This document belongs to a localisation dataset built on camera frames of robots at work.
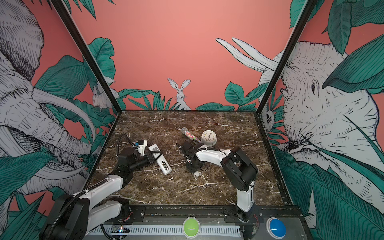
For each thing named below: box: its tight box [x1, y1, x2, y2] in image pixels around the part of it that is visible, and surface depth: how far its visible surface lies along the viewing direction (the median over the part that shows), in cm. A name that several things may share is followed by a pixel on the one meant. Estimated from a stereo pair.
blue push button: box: [266, 217, 287, 240], surface depth 71 cm
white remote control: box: [148, 143, 173, 175], surface depth 83 cm
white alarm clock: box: [200, 129, 217, 147], surface depth 103 cm
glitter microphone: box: [181, 127, 202, 143], surface depth 106 cm
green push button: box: [182, 216, 201, 239], surface depth 70 cm
